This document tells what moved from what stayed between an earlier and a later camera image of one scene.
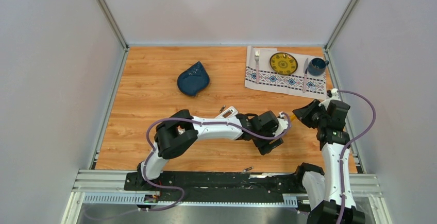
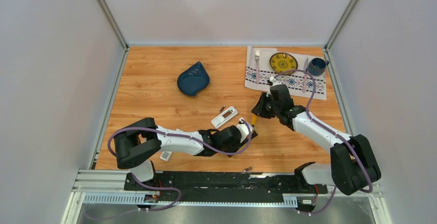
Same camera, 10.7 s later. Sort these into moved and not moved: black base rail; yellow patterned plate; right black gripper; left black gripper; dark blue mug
Moved: right black gripper; left black gripper
Not moved: black base rail; dark blue mug; yellow patterned plate
